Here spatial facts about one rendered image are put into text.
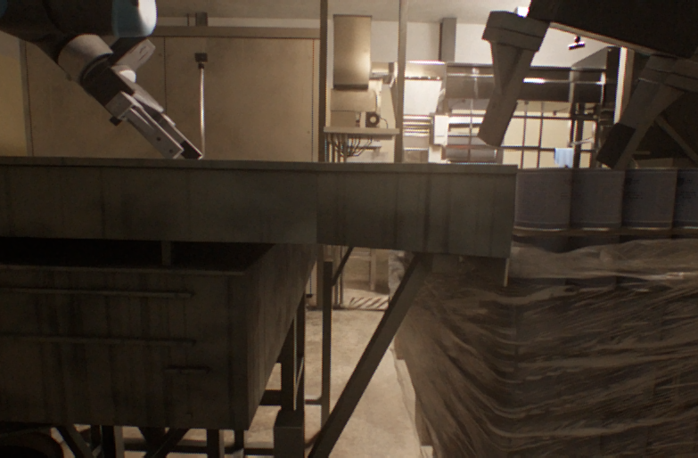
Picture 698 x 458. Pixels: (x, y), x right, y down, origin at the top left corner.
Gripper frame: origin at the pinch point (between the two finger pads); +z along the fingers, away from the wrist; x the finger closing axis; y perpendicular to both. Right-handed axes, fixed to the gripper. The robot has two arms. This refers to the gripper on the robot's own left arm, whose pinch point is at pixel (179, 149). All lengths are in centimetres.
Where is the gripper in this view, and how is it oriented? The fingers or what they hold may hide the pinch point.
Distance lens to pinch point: 67.4
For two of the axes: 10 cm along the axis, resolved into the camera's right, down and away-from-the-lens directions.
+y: -7.1, 7.0, -0.3
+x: 1.7, 1.3, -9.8
